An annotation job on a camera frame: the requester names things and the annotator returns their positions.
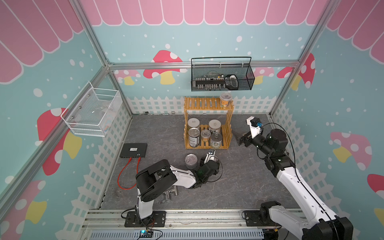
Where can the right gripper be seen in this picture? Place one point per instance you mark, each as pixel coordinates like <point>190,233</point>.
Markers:
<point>242,139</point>

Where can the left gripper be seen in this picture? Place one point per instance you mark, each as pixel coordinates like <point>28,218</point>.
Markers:
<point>217,170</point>

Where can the purple label tin can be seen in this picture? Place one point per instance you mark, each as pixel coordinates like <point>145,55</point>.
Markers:
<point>191,161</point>

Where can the short pull-tab tin can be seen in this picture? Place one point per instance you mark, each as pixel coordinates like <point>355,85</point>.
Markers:
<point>216,140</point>

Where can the wooden two-tier shelf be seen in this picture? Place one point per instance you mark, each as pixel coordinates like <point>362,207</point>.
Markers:
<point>211,115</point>

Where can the small clear lid jar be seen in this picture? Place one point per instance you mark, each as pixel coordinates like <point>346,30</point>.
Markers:
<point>205,135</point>

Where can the tall silver pull-tab can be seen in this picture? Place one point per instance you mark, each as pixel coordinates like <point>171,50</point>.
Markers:
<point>194,137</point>

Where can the orange seed plastic jar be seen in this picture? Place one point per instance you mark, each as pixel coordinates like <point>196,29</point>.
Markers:
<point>225,99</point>

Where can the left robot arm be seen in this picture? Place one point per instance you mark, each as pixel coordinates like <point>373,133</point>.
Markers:
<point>159,177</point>

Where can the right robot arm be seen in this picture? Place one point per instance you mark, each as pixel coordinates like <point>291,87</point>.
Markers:
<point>321,222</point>

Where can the black white item in basket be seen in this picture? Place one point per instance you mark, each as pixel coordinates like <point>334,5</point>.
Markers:
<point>231,82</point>

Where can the connector strip in basket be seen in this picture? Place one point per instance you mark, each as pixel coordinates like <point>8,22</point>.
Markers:
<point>210,85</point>

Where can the green circuit board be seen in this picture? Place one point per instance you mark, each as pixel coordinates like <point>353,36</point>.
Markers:
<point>146,234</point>

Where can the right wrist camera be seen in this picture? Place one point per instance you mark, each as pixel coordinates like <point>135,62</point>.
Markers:
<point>255,125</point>

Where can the metal bracket tool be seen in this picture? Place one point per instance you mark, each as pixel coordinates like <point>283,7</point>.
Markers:
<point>167,194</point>

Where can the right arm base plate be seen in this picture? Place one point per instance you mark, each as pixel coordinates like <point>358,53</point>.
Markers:
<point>259,218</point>

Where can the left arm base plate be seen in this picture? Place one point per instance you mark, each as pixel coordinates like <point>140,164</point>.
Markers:
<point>156,220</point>

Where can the black wire basket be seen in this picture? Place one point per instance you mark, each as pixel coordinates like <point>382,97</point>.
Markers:
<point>219,67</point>

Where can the black network switch box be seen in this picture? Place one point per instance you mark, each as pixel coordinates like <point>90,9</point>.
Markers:
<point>134,150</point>

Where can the white wire basket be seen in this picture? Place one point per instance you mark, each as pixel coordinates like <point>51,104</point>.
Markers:
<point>93,112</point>

